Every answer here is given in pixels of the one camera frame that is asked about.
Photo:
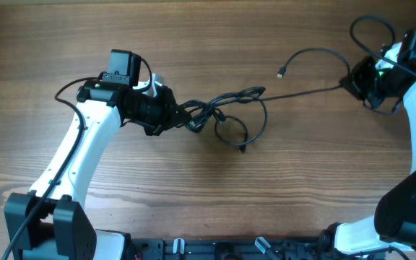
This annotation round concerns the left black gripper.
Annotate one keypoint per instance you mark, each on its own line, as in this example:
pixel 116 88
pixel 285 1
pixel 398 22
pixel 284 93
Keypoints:
pixel 170 113

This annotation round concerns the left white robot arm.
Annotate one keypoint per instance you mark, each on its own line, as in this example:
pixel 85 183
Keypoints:
pixel 49 221

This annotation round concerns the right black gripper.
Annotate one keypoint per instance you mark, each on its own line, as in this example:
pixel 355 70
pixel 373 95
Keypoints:
pixel 354 81

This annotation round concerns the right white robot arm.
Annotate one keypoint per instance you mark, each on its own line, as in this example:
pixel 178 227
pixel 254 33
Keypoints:
pixel 394 221

